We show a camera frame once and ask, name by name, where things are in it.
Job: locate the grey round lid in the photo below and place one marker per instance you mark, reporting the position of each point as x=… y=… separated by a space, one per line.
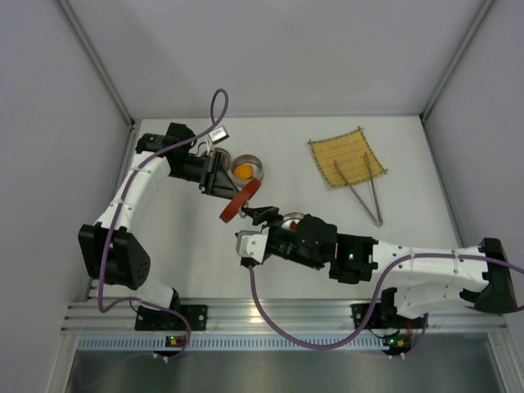
x=224 y=159

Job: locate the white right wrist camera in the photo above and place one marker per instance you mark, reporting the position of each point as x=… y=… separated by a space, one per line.
x=252 y=244

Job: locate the bamboo mat tray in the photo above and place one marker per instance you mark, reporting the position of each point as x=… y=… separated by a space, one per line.
x=342 y=157

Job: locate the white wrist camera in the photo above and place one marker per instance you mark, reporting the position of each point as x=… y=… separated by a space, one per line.
x=215 y=137
x=252 y=244

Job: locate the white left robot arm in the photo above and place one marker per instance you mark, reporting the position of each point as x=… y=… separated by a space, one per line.
x=112 y=253

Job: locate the grey-banded steel bowl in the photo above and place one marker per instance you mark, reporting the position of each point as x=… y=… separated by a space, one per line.
x=255 y=162

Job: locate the aluminium front rail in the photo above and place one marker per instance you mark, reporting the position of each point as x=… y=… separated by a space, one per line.
x=293 y=316

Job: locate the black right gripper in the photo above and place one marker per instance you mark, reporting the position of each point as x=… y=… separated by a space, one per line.
x=271 y=228

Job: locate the slotted cable duct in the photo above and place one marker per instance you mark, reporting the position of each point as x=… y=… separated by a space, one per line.
x=234 y=342

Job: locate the orange round food ball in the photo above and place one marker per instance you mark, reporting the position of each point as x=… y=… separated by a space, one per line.
x=244 y=172

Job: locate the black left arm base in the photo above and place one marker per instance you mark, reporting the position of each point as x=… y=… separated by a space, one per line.
x=152 y=320

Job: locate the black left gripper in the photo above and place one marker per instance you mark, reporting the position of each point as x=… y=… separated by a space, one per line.
x=209 y=173

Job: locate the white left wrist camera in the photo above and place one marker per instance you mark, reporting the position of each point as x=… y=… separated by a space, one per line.
x=215 y=137

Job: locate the red round lid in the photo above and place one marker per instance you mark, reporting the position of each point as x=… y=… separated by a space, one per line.
x=246 y=193

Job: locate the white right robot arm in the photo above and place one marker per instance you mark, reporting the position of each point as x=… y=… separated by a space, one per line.
x=409 y=281

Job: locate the red-banded steel bowl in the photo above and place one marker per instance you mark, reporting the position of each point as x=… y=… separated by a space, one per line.
x=289 y=217

